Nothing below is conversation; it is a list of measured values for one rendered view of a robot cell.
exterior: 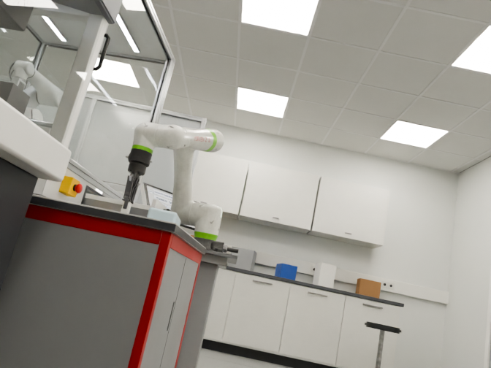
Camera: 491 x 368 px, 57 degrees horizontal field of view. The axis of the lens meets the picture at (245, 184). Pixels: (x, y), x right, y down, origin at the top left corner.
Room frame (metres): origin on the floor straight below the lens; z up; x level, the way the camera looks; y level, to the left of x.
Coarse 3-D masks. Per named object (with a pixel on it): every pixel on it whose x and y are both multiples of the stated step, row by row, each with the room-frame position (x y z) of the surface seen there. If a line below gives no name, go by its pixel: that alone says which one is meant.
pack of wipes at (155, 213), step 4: (152, 208) 1.46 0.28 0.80; (156, 208) 1.47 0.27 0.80; (148, 212) 1.46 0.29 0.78; (152, 212) 1.46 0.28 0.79; (156, 212) 1.46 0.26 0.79; (160, 212) 1.46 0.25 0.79; (164, 212) 1.46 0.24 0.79; (168, 212) 1.46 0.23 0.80; (172, 212) 1.46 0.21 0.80; (148, 216) 1.46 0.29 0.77; (152, 216) 1.46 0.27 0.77; (156, 216) 1.46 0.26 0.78; (160, 216) 1.46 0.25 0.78; (164, 216) 1.46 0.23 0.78; (168, 216) 1.46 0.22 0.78; (172, 216) 1.46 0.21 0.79; (176, 216) 1.47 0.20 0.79; (164, 220) 1.46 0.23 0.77; (168, 220) 1.46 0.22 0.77; (172, 220) 1.46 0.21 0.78; (176, 220) 1.48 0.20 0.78
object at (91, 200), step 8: (88, 200) 2.05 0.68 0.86; (96, 200) 2.04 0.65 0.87; (104, 200) 2.04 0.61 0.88; (112, 200) 2.04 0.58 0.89; (120, 200) 2.03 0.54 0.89; (104, 208) 2.04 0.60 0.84; (112, 208) 2.03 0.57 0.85; (120, 208) 2.03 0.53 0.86; (136, 208) 2.02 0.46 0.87; (144, 208) 2.02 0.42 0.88; (144, 216) 2.02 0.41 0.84
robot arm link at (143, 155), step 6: (132, 150) 1.87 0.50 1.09; (138, 150) 1.85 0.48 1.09; (144, 150) 1.86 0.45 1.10; (126, 156) 1.90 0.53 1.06; (132, 156) 1.86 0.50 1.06; (138, 156) 1.85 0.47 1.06; (144, 156) 1.86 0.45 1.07; (150, 156) 1.88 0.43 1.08; (138, 162) 1.87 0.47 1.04; (144, 162) 1.86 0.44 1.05; (150, 162) 1.90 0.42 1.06
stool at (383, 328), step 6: (366, 324) 4.43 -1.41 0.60; (372, 324) 4.35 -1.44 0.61; (378, 324) 4.32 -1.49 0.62; (384, 330) 4.30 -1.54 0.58; (390, 330) 4.30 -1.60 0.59; (396, 330) 4.30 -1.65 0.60; (378, 342) 4.44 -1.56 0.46; (378, 348) 4.44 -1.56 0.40; (378, 354) 4.43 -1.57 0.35; (378, 360) 4.43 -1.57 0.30; (378, 366) 4.43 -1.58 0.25
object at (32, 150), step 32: (96, 0) 1.23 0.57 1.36; (0, 128) 1.01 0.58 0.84; (32, 128) 1.12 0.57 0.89; (0, 160) 1.15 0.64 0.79; (32, 160) 1.17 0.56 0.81; (64, 160) 1.32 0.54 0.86; (0, 192) 1.20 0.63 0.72; (32, 192) 1.34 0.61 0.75; (0, 224) 1.24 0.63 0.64; (0, 256) 1.29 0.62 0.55; (0, 288) 1.34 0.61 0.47
